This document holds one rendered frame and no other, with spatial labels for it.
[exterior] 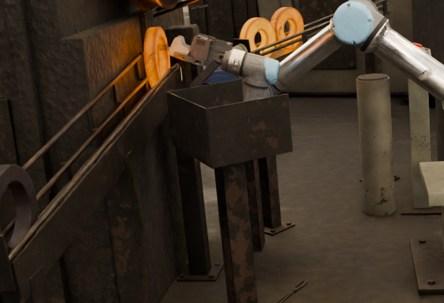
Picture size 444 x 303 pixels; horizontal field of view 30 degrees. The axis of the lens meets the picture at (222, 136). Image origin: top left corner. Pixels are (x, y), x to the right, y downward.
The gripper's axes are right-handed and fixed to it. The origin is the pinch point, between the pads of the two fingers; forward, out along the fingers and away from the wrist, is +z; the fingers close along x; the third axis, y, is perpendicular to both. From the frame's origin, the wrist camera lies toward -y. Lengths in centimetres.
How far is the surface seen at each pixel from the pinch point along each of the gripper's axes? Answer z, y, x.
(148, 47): -0.6, 4.8, 22.7
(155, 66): -3.9, 0.4, 23.6
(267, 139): -43, 1, 63
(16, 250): -10, -14, 119
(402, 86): -85, -43, -251
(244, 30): -17.1, 5.3, -37.7
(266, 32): -24, 5, -45
